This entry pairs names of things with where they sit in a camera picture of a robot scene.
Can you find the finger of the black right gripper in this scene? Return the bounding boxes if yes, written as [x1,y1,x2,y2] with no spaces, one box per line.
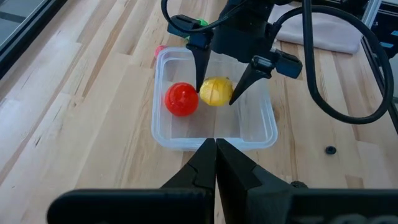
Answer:
[229,49,303,106]
[167,14,214,93]

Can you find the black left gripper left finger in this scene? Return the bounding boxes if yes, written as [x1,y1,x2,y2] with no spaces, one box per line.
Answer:
[46,138,217,224]

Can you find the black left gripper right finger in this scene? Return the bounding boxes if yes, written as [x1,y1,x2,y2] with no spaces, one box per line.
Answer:
[216,138,398,224]

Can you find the dark green toy vegetable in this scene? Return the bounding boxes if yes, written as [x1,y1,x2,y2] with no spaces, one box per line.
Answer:
[185,17,209,41]

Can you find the pink toy raspberry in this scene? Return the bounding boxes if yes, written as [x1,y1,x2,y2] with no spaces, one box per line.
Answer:
[154,44,169,58]

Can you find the red toy tomato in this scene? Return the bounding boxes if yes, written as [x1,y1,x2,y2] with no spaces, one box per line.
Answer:
[164,82,200,117]

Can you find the clear plastic tupperware container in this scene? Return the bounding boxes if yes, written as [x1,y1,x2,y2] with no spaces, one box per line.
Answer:
[151,46,279,152]

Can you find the beige folded cloth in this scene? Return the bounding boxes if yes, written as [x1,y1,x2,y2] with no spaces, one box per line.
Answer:
[267,4,364,55]

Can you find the black box with blue labels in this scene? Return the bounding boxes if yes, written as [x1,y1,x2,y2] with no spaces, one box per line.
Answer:
[371,12,398,68]

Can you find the thin black gripper cable loop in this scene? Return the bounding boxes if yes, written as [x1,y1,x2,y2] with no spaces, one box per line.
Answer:
[160,0,249,34]

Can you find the thick black gripper cable loop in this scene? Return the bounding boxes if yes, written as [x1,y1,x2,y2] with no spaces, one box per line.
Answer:
[270,0,395,125]

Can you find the silver aluminium bracket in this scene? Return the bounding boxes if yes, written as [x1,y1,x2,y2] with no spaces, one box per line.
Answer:
[362,0,382,38]

